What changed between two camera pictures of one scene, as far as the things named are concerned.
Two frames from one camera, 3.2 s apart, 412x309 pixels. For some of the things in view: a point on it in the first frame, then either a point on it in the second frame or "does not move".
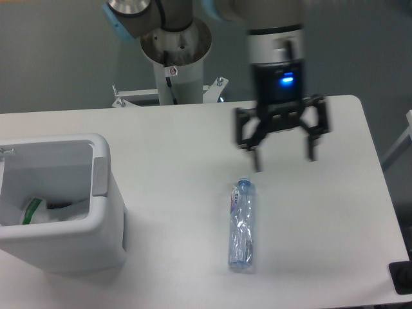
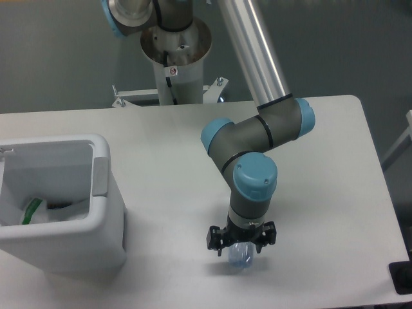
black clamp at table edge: [401, 275] does not move
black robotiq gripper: [279, 90] -> [234, 234]
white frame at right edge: [405, 141] does not move
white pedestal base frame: [211, 93] does not move
